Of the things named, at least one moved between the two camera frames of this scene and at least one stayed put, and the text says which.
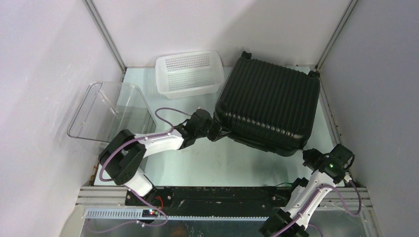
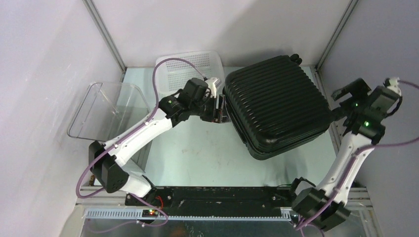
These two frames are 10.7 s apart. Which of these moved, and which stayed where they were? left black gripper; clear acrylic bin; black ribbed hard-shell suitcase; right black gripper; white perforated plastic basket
Moved: left black gripper; black ribbed hard-shell suitcase; right black gripper
Stayed: white perforated plastic basket; clear acrylic bin
